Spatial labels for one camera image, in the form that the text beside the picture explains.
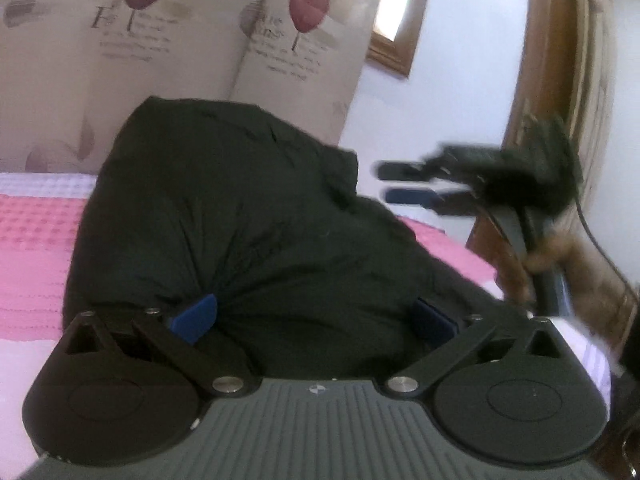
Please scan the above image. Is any black cable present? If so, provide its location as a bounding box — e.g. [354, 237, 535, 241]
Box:
[570, 180, 632, 291]

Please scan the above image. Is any leaf print curtain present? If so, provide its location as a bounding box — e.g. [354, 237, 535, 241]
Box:
[0, 0, 391, 176]

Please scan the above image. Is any wooden framed window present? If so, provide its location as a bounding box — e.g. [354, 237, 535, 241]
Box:
[366, 0, 437, 79]

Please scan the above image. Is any pink and white checkered bedsheet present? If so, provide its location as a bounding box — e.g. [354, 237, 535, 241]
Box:
[0, 172, 621, 480]

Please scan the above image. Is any wooden headboard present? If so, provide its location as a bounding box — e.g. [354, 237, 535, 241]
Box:
[465, 0, 640, 356]

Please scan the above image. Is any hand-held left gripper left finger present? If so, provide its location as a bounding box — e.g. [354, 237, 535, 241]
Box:
[62, 293, 258, 402]

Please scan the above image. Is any person's right hand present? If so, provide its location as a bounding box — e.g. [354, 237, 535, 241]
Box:
[522, 232, 573, 273]

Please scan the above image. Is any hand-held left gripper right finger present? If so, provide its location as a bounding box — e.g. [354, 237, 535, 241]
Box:
[385, 297, 566, 402]

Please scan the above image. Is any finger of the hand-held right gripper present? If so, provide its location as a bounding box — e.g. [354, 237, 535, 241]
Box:
[376, 159, 437, 182]
[384, 186, 473, 213]

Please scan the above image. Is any person's right forearm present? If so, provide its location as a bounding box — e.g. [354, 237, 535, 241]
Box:
[560, 240, 640, 356]

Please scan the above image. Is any dark green jacket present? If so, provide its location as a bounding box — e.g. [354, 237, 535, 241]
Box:
[65, 95, 531, 381]

